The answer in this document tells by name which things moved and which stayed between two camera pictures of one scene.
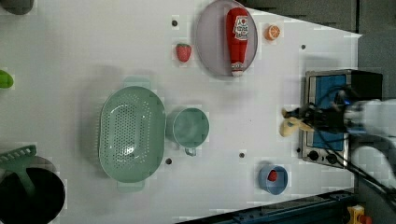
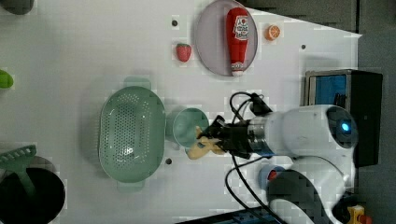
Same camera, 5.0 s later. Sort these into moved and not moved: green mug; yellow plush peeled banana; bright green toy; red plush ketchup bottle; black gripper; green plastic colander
Moved: yellow plush peeled banana; black gripper
Not moved: bright green toy; green mug; red plush ketchup bottle; green plastic colander
